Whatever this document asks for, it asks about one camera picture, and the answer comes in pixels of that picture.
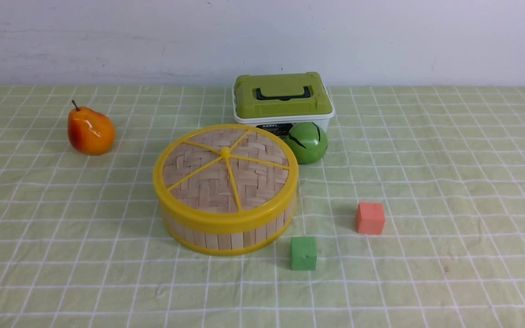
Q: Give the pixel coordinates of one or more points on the green checkered tablecloth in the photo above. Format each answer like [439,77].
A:
[82,244]

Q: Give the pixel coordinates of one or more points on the bamboo steamer base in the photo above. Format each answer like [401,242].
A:
[229,244]

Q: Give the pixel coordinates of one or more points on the yellow bamboo steamer lid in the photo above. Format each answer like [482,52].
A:
[227,178]

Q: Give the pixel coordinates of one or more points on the red foam cube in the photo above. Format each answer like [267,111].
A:
[370,218]

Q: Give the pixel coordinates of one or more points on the green foam cube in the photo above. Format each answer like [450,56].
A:
[303,253]

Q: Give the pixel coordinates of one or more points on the orange pear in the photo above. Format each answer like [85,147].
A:
[89,132]

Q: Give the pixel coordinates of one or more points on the green lidded storage box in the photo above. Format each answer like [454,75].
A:
[277,102]

